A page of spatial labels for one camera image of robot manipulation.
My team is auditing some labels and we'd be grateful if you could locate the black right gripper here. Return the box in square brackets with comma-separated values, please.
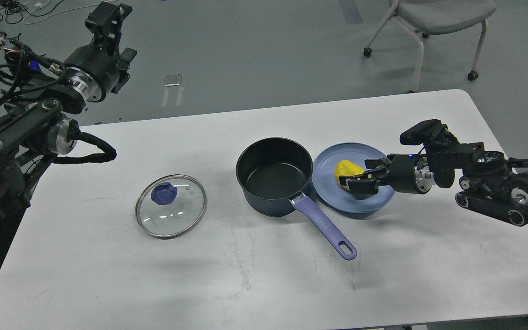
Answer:
[346, 154, 423, 196]

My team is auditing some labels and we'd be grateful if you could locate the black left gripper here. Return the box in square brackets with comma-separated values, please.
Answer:
[64, 2, 138, 102]

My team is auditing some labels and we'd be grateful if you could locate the yellow potato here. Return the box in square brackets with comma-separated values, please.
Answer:
[334, 159, 365, 191]

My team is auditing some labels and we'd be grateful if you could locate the glass lid purple knob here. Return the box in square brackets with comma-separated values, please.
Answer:
[135, 174, 208, 240]

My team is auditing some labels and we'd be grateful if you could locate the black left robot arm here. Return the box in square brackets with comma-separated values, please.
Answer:
[0, 1, 137, 219]

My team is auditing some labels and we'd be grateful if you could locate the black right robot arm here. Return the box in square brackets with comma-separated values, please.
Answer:
[337, 119, 528, 227]

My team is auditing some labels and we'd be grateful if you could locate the blue plate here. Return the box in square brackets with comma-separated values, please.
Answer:
[312, 142, 395, 219]

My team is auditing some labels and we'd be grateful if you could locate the grey office chair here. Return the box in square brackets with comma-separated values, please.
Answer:
[363, 0, 497, 94]

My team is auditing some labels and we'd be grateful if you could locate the white floor cable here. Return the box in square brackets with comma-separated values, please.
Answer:
[22, 0, 122, 24]

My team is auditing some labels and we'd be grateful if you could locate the dark blue saucepan purple handle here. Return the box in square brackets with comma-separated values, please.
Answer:
[235, 137, 358, 260]

